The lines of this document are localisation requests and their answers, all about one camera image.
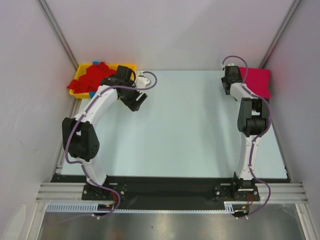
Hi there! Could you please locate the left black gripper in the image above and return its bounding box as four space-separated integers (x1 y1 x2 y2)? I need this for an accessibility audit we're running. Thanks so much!
119 80 147 112

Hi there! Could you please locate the magenta t shirt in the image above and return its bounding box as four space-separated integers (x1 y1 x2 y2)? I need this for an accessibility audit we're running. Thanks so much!
244 68 271 99

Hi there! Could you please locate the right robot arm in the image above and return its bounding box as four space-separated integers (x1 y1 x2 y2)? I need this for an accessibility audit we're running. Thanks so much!
221 65 271 201

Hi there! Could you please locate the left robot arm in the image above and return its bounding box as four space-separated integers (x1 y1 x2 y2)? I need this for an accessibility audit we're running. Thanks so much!
62 65 153 200

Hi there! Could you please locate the blue t shirt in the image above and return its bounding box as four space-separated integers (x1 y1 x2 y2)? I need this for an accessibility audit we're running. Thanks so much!
87 61 104 98

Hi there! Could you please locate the red t shirt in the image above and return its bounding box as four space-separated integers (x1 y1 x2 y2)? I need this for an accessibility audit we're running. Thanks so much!
67 62 116 94

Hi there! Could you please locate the yellow plastic bin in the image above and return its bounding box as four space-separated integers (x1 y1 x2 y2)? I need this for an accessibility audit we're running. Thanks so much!
69 63 137 101

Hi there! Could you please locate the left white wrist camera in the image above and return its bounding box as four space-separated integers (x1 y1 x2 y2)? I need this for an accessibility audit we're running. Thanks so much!
135 72 152 89

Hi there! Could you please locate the right corner aluminium post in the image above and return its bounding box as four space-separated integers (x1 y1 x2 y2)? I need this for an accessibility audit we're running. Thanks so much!
258 0 303 69

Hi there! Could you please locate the corner aluminium post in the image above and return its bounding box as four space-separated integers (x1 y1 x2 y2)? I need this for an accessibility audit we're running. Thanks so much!
258 0 303 69
36 0 79 70

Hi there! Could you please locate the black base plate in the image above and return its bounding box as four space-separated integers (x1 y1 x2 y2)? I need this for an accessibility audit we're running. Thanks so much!
50 174 291 210

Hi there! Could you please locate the aluminium frame rail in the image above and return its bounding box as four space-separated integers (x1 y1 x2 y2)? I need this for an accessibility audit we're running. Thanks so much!
36 182 308 204

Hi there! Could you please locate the slotted cable duct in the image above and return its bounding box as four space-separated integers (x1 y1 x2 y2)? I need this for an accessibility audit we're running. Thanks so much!
46 202 248 214

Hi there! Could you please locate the left corner aluminium post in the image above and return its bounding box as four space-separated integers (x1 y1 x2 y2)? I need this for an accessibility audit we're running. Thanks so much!
36 0 79 70

